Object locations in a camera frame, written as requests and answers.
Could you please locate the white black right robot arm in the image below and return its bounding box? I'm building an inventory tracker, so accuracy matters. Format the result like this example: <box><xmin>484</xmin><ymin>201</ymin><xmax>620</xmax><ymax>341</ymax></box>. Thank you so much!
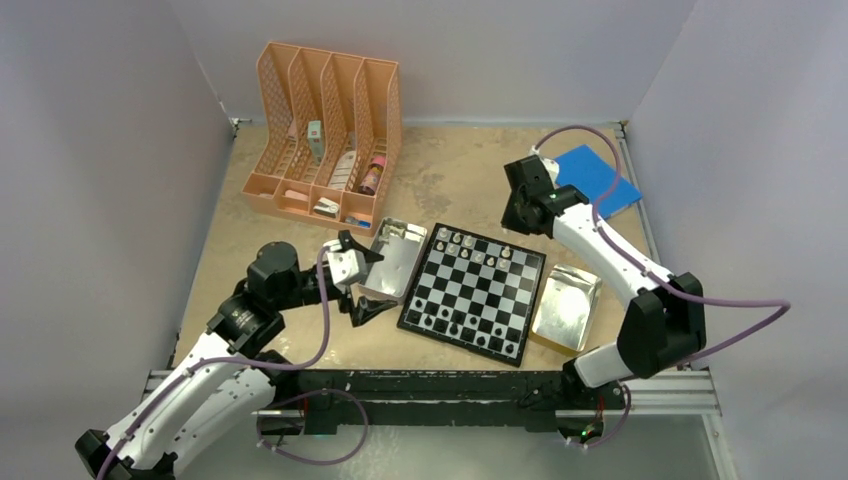
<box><xmin>397</xmin><ymin>155</ymin><xmax>706</xmax><ymax>407</ymax></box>

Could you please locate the pink capped small bottle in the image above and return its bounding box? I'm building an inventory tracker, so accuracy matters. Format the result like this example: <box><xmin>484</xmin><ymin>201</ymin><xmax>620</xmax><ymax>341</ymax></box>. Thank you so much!
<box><xmin>357</xmin><ymin>155</ymin><xmax>387</xmax><ymax>196</ymax></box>

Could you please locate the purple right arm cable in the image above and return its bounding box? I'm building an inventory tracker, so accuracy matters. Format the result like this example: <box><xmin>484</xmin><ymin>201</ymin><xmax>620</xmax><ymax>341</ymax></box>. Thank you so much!
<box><xmin>533</xmin><ymin>125</ymin><xmax>792</xmax><ymax>452</ymax></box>

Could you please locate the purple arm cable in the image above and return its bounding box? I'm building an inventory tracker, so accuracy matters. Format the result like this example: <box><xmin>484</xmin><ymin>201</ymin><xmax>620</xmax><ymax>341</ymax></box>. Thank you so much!
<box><xmin>533</xmin><ymin>125</ymin><xmax>792</xmax><ymax>452</ymax></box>
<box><xmin>95</xmin><ymin>246</ymin><xmax>370</xmax><ymax>480</ymax></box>

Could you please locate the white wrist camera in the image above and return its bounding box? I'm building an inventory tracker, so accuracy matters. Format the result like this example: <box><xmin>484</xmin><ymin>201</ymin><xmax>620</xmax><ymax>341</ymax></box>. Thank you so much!
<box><xmin>322</xmin><ymin>240</ymin><xmax>368</xmax><ymax>289</ymax></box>
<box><xmin>538</xmin><ymin>155</ymin><xmax>560</xmax><ymax>188</ymax></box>

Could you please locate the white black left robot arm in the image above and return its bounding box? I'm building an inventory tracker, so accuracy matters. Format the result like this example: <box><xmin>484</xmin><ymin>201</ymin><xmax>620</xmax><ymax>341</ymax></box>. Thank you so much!
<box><xmin>75</xmin><ymin>230</ymin><xmax>384</xmax><ymax>479</ymax></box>

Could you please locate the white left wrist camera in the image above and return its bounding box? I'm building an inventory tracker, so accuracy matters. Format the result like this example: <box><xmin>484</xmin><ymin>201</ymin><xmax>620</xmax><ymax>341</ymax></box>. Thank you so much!
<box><xmin>322</xmin><ymin>240</ymin><xmax>368</xmax><ymax>289</ymax></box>

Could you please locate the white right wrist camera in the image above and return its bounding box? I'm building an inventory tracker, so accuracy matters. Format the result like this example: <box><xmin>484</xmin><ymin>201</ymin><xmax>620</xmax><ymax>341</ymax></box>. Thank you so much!
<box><xmin>538</xmin><ymin>155</ymin><xmax>560</xmax><ymax>188</ymax></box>

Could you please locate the orange plastic file organizer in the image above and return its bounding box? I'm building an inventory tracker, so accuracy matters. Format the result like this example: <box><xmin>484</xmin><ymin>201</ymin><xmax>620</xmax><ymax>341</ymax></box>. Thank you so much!
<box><xmin>242</xmin><ymin>42</ymin><xmax>403</xmax><ymax>237</ymax></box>

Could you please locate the aluminium frame rail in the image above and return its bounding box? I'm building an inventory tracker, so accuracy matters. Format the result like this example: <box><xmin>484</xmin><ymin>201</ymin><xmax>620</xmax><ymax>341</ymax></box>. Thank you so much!
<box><xmin>554</xmin><ymin>367</ymin><xmax>739</xmax><ymax>479</ymax></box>

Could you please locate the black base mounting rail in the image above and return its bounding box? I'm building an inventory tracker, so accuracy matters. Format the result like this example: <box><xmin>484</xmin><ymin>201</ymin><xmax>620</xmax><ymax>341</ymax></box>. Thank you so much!
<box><xmin>265</xmin><ymin>369</ymin><xmax>625</xmax><ymax>435</ymax></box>

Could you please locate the blue notebook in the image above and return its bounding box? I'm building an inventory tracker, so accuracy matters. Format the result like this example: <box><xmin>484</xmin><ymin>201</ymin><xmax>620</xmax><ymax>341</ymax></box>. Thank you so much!
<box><xmin>555</xmin><ymin>145</ymin><xmax>642</xmax><ymax>220</ymax></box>

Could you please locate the black white chess board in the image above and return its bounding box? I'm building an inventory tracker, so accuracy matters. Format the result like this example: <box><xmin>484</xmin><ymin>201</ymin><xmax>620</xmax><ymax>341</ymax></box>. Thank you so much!
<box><xmin>397</xmin><ymin>223</ymin><xmax>546</xmax><ymax>367</ymax></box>

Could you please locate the green white small box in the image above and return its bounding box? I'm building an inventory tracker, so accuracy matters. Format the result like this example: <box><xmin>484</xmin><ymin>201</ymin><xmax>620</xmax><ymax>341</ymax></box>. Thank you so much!
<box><xmin>306</xmin><ymin>120</ymin><xmax>325</xmax><ymax>165</ymax></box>

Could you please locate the pink metal tin box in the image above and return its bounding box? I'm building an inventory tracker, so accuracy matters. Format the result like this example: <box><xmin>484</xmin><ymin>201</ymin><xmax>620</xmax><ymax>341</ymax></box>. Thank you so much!
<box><xmin>358</xmin><ymin>217</ymin><xmax>428</xmax><ymax>302</ymax></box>

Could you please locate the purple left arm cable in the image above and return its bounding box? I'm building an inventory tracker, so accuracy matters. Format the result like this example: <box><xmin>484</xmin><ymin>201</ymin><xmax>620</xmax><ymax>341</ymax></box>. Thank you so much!
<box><xmin>95</xmin><ymin>246</ymin><xmax>370</xmax><ymax>480</ymax></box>

